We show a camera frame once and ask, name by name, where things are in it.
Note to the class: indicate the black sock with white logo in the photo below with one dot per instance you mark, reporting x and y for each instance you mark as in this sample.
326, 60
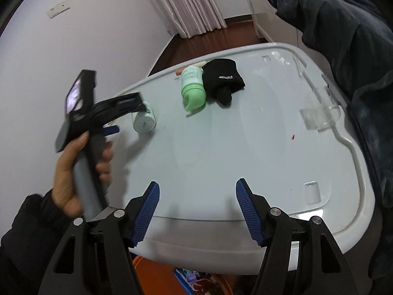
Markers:
221, 76

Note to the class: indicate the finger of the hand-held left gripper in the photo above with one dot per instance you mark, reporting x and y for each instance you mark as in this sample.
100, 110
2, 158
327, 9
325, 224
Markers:
126, 103
111, 130

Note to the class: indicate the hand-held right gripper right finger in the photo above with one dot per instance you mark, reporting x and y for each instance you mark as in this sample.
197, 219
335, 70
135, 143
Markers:
248, 215

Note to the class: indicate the person's left hand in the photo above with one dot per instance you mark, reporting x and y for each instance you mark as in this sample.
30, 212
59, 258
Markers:
64, 178

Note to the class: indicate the white bottle with green print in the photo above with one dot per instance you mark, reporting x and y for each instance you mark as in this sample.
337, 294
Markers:
144, 123

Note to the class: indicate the white plastic storage box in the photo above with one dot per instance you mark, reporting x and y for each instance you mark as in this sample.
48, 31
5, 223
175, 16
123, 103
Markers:
215, 159

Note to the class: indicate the large clear plastic cup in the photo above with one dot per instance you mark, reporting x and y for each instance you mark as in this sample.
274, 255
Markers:
319, 116

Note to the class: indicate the orange plastic bin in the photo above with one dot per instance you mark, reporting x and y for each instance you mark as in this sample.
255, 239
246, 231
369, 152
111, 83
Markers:
159, 276

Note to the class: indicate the white bed frame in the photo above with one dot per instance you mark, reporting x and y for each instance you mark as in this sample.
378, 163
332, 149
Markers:
261, 21

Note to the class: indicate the pink striped curtain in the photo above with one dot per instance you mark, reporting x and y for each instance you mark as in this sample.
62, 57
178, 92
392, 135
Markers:
190, 6

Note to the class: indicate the dark grey fleece cloth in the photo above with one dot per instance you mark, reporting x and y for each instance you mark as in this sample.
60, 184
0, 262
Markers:
347, 37

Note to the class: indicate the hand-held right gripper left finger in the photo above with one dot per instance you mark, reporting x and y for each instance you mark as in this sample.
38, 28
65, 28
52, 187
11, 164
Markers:
147, 215

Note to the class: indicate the person's left forearm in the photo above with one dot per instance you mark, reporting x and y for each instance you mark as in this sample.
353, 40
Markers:
24, 236

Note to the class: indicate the mint green pump bottle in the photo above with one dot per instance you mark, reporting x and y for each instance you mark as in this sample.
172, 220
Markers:
193, 95

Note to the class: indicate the white wall socket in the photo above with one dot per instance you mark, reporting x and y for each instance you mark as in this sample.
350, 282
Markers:
59, 9

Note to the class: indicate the small brown item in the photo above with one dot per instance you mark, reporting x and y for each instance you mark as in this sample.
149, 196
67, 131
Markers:
178, 73

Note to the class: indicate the purple plastic item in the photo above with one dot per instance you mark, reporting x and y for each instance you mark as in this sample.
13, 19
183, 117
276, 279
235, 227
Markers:
192, 280

